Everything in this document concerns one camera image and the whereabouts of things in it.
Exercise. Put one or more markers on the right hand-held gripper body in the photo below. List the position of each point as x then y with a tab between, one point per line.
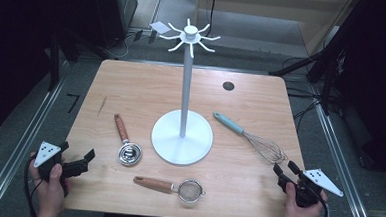
320	180

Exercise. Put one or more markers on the round dark table grommet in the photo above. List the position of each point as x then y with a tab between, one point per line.
228	86

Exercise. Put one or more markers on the white utensil hook stand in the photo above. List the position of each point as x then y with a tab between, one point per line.
185	88

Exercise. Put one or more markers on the black metal stand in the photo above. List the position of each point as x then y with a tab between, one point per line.
54	64
327	79

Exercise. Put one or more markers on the white paper sheet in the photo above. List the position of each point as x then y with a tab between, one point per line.
160	27

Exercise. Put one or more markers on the black cabinet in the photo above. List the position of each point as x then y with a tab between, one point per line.
116	14

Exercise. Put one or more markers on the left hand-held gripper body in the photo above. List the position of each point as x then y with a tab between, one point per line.
46	154

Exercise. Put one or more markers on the person's left hand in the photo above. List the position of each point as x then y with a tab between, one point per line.
51	194

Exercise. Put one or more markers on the metal floor rail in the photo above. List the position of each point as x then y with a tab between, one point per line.
22	146
341	169

